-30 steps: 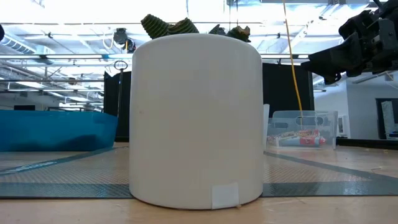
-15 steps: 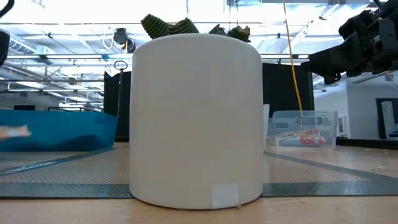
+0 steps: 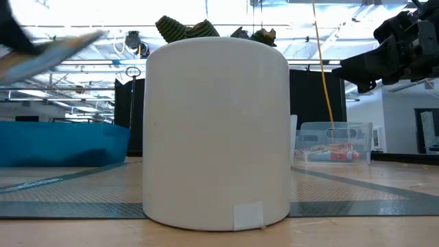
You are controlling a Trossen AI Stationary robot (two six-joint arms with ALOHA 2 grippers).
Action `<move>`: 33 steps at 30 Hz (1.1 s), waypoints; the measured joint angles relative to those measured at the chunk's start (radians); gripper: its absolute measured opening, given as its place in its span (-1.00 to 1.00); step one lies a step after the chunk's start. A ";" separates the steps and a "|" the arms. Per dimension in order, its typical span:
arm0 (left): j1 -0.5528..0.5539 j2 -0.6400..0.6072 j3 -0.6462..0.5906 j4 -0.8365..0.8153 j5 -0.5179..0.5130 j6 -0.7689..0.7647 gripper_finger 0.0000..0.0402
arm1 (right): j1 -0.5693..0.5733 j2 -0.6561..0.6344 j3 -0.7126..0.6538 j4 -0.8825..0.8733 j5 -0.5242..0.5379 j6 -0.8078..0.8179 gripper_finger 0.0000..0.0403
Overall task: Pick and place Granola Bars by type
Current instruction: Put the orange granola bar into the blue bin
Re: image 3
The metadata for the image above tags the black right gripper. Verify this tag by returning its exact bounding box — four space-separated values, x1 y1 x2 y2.
331 0 439 95

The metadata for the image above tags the blue orange granola bar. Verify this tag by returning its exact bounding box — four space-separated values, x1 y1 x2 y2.
0 30 106 87

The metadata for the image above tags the red yellow colourful granola bar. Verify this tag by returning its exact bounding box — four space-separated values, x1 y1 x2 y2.
304 142 354 154

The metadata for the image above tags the blue red-ended granola bar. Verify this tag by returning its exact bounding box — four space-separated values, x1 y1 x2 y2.
294 150 361 163

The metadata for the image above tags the black divider panel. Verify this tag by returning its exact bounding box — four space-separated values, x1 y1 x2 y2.
114 67 347 157

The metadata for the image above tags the clear plastic bin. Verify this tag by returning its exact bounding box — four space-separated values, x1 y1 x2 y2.
294 121 373 165

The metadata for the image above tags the black ceiling-hung device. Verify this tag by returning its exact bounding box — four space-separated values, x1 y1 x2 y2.
123 30 151 59

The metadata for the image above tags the teal plastic bin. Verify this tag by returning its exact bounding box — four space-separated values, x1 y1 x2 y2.
0 120 132 168

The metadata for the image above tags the grey silicone baking mat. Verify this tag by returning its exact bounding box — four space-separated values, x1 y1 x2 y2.
0 161 439 220

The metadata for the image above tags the green succulent plant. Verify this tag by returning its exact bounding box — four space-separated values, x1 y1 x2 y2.
154 14 277 47

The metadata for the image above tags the white plant pot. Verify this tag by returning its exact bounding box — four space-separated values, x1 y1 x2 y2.
142 36 292 232

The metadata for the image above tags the white square sticker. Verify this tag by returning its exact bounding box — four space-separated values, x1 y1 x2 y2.
233 201 265 231

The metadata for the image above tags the yellow cable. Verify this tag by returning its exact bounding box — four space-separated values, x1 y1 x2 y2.
310 0 336 138

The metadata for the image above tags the black aluminium table frame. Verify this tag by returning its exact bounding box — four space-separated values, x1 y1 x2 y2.
122 149 439 166

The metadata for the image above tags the metal rod with ring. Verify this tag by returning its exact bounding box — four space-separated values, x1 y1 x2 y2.
125 66 142 138

